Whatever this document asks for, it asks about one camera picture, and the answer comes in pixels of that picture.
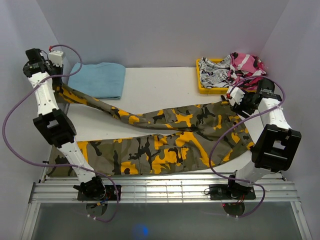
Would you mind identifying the yellow camouflage trousers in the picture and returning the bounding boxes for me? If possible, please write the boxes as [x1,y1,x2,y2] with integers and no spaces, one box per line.
[54,84,254,176]

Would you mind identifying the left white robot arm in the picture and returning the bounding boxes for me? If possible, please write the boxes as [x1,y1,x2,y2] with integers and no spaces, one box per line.
[23,48,106,200]

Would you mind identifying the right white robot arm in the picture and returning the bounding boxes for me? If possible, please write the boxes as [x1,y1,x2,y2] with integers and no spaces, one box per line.
[225,78,302,199]

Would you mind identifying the pink camouflage trousers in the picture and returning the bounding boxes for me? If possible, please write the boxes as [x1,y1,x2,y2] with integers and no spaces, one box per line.
[227,52,267,91]

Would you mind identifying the newspaper print trousers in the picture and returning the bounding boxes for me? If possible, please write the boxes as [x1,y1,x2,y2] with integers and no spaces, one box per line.
[198,54,231,89]

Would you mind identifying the yellow plastic tray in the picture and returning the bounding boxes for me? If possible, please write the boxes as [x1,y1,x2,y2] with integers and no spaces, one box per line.
[195,58,229,95]

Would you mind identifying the folded light blue cloth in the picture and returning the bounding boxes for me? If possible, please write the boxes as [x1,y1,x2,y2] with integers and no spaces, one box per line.
[67,62,126,100]

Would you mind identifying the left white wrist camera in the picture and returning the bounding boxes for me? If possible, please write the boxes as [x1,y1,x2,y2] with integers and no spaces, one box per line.
[48,46,65,68]

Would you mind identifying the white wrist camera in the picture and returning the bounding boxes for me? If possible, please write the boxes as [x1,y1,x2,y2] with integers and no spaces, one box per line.
[226,86,246,106]
[48,46,65,68]

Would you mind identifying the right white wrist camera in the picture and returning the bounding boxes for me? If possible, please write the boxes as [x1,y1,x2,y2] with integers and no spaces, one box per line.
[226,86,246,106]

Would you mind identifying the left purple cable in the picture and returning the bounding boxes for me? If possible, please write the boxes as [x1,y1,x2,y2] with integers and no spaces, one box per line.
[1,44,121,224]

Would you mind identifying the purple cable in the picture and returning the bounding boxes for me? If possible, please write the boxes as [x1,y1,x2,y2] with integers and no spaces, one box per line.
[1,44,121,224]
[207,75,286,219]

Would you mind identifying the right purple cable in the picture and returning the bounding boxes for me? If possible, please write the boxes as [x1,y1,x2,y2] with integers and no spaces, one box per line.
[207,75,286,219]

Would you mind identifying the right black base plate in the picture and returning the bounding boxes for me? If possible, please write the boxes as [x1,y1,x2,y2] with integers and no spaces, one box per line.
[203,184,256,200]

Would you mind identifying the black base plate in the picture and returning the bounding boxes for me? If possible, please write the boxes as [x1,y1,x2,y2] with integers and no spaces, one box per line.
[73,184,122,201]
[203,184,256,200]

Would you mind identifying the aluminium mounting rail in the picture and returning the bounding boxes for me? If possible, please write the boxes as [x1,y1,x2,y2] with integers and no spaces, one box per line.
[29,172,300,204]

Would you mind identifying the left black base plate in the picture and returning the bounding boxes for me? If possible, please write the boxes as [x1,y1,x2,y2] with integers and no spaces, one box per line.
[73,184,122,201]

